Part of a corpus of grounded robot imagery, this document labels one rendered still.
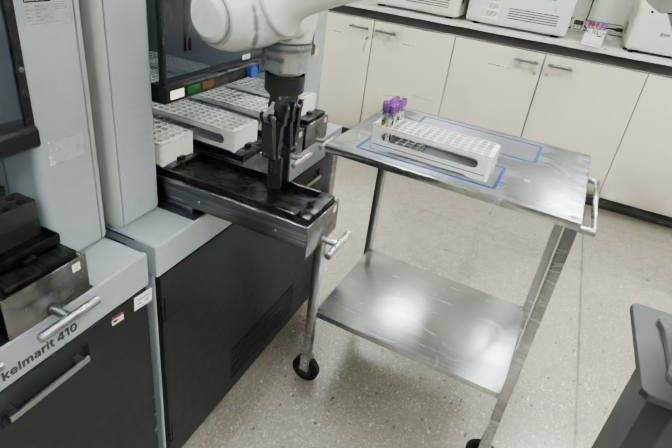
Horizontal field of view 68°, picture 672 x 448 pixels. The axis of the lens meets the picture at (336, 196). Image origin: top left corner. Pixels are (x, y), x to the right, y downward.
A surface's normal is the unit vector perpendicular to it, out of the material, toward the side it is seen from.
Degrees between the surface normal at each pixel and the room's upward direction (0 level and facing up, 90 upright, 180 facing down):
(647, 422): 90
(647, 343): 0
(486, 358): 0
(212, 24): 93
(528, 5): 90
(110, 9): 90
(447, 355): 0
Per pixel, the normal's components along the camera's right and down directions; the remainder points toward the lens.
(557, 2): -0.41, 0.39
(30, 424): 0.90, 0.29
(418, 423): 0.11, -0.88
